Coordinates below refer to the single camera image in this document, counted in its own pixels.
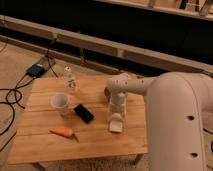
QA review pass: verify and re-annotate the wooden table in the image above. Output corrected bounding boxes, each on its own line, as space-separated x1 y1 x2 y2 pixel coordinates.
8 75 147 164

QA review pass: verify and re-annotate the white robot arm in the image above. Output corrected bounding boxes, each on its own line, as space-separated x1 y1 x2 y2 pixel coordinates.
106 72 213 171

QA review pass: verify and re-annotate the translucent plastic cup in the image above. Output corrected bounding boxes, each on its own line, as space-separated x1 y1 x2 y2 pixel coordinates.
50 93 70 116

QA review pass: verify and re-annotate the white sponge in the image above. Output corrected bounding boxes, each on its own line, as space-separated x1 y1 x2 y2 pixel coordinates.
109 113 123 133

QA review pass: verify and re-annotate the black smartphone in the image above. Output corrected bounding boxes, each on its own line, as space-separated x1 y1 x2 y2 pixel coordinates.
74 104 94 123

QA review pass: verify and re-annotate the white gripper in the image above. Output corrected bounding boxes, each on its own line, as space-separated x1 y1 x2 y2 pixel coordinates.
107 93 127 131

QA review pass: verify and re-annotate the clear plastic bottle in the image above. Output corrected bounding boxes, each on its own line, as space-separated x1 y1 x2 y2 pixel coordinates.
63 66 78 92

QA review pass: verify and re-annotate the purple ceramic bowl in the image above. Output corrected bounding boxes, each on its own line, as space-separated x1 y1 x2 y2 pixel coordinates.
104 88 111 98

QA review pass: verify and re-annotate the orange carrot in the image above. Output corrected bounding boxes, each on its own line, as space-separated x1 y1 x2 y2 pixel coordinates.
50 128 73 138

